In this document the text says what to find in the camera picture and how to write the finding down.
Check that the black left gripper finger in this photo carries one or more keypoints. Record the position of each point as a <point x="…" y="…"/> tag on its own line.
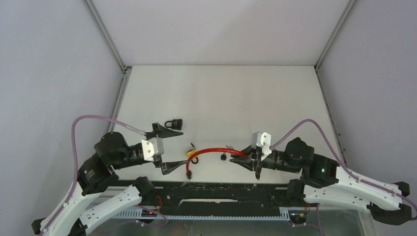
<point x="159" y="131"/>
<point x="168" y="167"/>

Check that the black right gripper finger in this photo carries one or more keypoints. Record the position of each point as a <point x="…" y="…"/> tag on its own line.
<point x="245" y="162"/>
<point x="248" y="151"/>

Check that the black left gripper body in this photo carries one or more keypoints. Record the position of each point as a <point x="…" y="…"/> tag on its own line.
<point x="158" y="160"/>

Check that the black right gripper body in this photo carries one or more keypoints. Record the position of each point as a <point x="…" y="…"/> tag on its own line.
<point x="257" y="163"/>

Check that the black padlock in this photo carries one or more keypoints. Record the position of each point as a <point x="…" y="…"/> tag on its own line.
<point x="175" y="124"/>

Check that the red cable lock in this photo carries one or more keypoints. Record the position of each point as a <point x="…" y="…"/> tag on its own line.
<point x="197" y="153"/>

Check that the black key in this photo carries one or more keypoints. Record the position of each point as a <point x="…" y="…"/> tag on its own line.
<point x="223" y="157"/>

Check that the yellow padlock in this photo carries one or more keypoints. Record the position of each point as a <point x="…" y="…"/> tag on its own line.
<point x="191" y="152"/>

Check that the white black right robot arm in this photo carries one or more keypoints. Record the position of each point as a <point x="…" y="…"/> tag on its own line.
<point x="324" y="181"/>

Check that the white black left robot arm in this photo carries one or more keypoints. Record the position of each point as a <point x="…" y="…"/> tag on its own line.
<point x="73" y="217"/>

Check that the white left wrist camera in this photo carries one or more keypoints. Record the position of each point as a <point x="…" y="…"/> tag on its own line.
<point x="147" y="150"/>

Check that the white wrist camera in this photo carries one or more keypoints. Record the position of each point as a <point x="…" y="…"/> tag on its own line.
<point x="147" y="150"/>
<point x="261" y="140"/>

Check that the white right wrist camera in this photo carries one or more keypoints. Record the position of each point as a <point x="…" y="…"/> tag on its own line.
<point x="261" y="140"/>

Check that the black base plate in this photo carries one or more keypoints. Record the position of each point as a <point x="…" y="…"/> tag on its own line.
<point x="223" y="200"/>

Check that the aluminium frame rail right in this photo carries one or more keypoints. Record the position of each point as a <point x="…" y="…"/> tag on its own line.
<point x="349" y="76"/>

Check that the aluminium frame rail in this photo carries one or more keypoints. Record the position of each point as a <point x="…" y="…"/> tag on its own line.
<point x="97" y="67"/>
<point x="349" y="76"/>

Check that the aluminium frame rail left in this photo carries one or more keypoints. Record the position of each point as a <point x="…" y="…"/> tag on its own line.
<point x="97" y="67"/>

